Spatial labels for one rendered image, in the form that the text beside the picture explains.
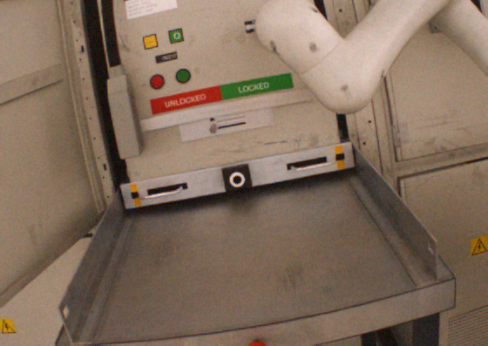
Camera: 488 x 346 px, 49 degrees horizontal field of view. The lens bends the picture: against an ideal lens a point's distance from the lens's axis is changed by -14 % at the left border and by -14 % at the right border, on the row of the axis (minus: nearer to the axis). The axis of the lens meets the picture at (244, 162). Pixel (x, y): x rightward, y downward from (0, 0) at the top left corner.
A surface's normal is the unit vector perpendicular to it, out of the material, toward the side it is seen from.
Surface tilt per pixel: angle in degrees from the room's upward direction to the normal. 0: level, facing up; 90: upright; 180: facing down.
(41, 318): 90
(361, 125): 90
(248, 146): 90
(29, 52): 90
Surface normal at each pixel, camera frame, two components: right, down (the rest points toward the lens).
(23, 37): 0.95, -0.11
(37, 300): 0.04, 0.25
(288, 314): -0.18, -0.95
